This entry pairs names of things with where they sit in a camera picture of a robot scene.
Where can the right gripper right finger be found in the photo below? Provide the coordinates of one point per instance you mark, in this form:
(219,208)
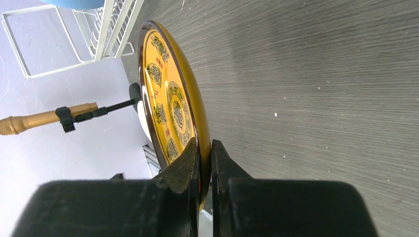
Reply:
(223,169)

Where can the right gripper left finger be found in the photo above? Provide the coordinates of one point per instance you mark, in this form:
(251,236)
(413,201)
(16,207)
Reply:
(178,187)

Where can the yellow patterned plate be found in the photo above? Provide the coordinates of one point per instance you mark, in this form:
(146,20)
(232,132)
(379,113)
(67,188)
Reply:
(172,101)

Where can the gold microphone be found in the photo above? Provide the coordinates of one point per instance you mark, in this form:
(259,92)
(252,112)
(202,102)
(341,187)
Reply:
(66,116)

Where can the blue plate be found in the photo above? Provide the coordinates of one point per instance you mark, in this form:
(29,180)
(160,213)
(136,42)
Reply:
(77,4)

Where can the white wire dish rack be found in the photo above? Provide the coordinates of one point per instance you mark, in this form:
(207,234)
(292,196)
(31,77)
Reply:
(105,31)

